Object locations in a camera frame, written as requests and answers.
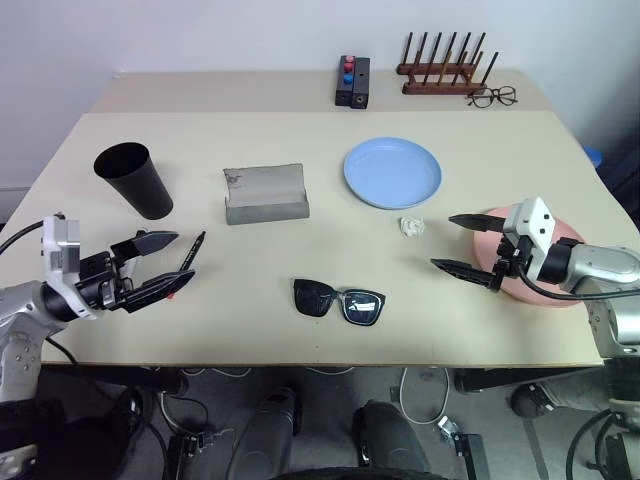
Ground white floor cable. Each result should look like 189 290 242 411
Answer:
398 367 450 425

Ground black pen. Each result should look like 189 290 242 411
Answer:
177 230 207 274

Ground grey felt glasses case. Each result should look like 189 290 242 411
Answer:
222 160 310 226

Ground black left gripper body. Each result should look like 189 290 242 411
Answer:
74 252 136 312

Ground dark rounded shape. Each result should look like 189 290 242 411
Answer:
352 398 432 474
225 384 303 480

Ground black plastic cup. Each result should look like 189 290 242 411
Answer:
93 142 175 220

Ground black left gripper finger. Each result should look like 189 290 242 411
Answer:
109 230 180 260
122 269 197 314

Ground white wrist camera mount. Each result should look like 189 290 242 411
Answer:
501 196 558 284
40 214 100 321

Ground black thin-framed eyeglasses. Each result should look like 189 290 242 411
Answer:
467 85 519 109

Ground metal caster bracket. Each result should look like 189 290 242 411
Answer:
436 416 490 480

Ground white paper ball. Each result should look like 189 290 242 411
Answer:
398 215 427 240

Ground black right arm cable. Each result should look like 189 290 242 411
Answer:
517 239 640 304

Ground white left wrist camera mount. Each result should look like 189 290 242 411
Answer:
40 214 100 321

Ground black sunglasses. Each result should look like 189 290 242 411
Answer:
292 277 388 329

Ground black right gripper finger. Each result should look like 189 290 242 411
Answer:
430 257 502 293
448 213 508 233

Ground pink plate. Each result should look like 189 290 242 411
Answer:
473 205 584 311

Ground light blue plate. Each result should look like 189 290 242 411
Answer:
342 136 444 210

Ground black table crossbar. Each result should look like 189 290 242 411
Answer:
452 367 609 394

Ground brown wooden peg rack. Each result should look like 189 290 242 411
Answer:
397 31 501 96

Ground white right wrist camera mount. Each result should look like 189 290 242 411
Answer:
501 196 558 284

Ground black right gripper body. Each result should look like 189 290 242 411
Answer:
491 232 533 293

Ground black box with round buttons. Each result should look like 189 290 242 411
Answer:
333 54 358 107

